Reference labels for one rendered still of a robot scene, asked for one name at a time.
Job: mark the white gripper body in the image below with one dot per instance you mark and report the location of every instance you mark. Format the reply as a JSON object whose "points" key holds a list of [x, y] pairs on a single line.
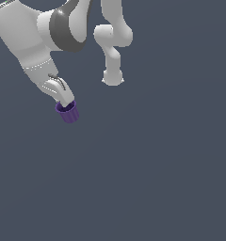
{"points": [[39, 72]]}

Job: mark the purple ribbed cup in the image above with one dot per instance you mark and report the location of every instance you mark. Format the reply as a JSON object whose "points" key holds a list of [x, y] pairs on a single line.
{"points": [[68, 113]]}

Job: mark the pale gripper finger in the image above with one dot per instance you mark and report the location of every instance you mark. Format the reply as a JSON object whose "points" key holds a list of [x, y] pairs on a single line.
{"points": [[65, 91], [49, 91]]}

